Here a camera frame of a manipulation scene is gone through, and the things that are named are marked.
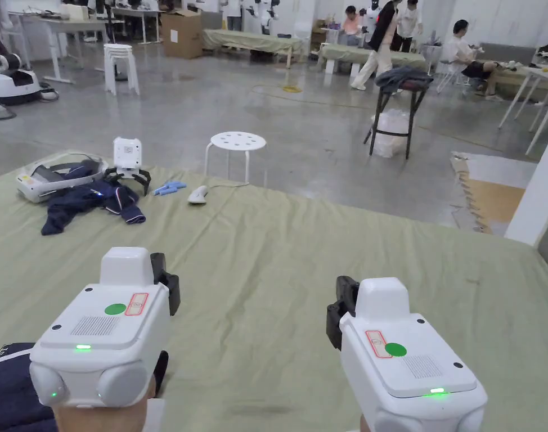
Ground dark blue garment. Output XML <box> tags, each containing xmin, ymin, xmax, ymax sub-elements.
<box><xmin>41</xmin><ymin>165</ymin><xmax>146</xmax><ymax>237</ymax></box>

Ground clear plastic bag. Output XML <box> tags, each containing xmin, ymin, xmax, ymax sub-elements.
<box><xmin>372</xmin><ymin>109</ymin><xmax>412</xmax><ymax>158</ymax></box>

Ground light blue small item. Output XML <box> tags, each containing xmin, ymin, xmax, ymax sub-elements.
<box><xmin>154</xmin><ymin>181</ymin><xmax>187</xmax><ymax>196</ymax></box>

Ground white desk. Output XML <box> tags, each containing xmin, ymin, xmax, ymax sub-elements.
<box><xmin>8</xmin><ymin>8</ymin><xmax>109</xmax><ymax>84</ymax></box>

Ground white table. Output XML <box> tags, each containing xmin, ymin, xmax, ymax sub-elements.
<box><xmin>498</xmin><ymin>65</ymin><xmax>548</xmax><ymax>156</ymax></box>

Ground white and black robot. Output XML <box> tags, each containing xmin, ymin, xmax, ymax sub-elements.
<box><xmin>0</xmin><ymin>0</ymin><xmax>59</xmax><ymax>120</ymax></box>

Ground white headset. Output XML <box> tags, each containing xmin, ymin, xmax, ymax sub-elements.
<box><xmin>16</xmin><ymin>152</ymin><xmax>109</xmax><ymax>203</ymax></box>

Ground low bed with green sheet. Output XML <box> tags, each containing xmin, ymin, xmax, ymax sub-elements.
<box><xmin>318</xmin><ymin>43</ymin><xmax>428</xmax><ymax>75</ymax></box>
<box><xmin>203</xmin><ymin>29</ymin><xmax>304</xmax><ymax>68</ymax></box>

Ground brown carton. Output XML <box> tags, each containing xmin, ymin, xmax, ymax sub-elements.
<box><xmin>160</xmin><ymin>10</ymin><xmax>204</xmax><ymax>60</ymax></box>

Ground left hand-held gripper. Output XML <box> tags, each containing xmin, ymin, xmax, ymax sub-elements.
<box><xmin>29</xmin><ymin>246</ymin><xmax>181</xmax><ymax>408</ymax></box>

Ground flat cardboard sheets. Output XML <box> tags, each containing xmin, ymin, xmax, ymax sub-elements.
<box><xmin>449</xmin><ymin>150</ymin><xmax>540</xmax><ymax>235</ymax></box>

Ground white round stool with holes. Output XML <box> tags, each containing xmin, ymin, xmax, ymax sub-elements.
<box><xmin>205</xmin><ymin>132</ymin><xmax>268</xmax><ymax>187</ymax></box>

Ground white hand scanner with cable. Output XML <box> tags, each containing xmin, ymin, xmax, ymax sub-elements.
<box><xmin>187</xmin><ymin>181</ymin><xmax>249</xmax><ymax>207</ymax></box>

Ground spare hand-held gripper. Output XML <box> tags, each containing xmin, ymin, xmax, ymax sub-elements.
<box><xmin>104</xmin><ymin>137</ymin><xmax>152</xmax><ymax>196</ymax></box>

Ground grey cloth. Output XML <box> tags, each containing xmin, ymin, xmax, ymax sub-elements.
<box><xmin>375</xmin><ymin>67</ymin><xmax>434</xmax><ymax>92</ymax></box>

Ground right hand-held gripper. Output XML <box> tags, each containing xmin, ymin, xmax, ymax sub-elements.
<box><xmin>325</xmin><ymin>275</ymin><xmax>488</xmax><ymax>432</ymax></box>

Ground white humanoid robot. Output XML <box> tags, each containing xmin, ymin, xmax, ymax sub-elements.
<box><xmin>255</xmin><ymin>0</ymin><xmax>281</xmax><ymax>37</ymax></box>

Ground person's left forearm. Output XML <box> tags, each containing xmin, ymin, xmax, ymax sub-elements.
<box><xmin>0</xmin><ymin>343</ymin><xmax>59</xmax><ymax>432</ymax></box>

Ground black tall stool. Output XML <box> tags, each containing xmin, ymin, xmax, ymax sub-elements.
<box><xmin>363</xmin><ymin>80</ymin><xmax>425</xmax><ymax>160</ymax></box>

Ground bed with pale green sheet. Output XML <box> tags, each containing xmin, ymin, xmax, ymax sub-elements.
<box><xmin>0</xmin><ymin>150</ymin><xmax>548</xmax><ymax>432</ymax></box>

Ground yellow cable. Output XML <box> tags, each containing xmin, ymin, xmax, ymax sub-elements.
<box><xmin>251</xmin><ymin>67</ymin><xmax>378</xmax><ymax>110</ymax></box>

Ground stack of white stools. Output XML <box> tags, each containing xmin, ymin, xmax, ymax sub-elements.
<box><xmin>104</xmin><ymin>43</ymin><xmax>141</xmax><ymax>97</ymax></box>

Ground person's left hand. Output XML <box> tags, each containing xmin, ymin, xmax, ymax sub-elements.
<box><xmin>53</xmin><ymin>377</ymin><xmax>159</xmax><ymax>432</ymax></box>

